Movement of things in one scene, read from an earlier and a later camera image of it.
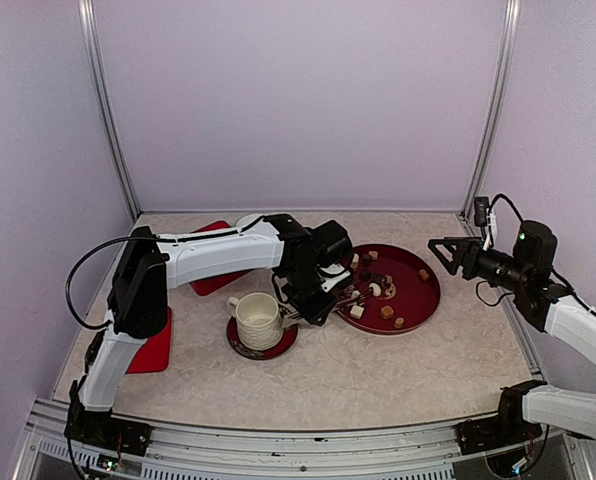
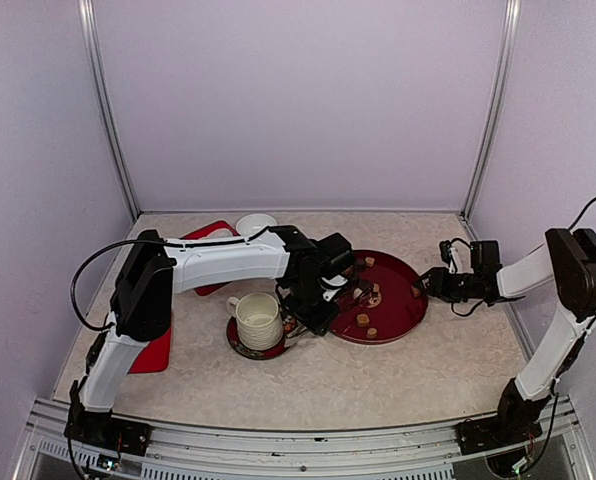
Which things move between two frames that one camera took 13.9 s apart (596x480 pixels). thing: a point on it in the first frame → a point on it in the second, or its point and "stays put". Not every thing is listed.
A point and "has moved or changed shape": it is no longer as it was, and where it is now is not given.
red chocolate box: [214, 285] stays put
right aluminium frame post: [500, 100] stays put
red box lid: [154, 355] stays put
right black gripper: [465, 244] → [437, 284]
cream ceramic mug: [258, 320] stays put
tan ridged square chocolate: [387, 312] → [363, 320]
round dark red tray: [399, 289] has moved or changed shape
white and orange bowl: [248, 220] stays put
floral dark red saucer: [289, 336] stays put
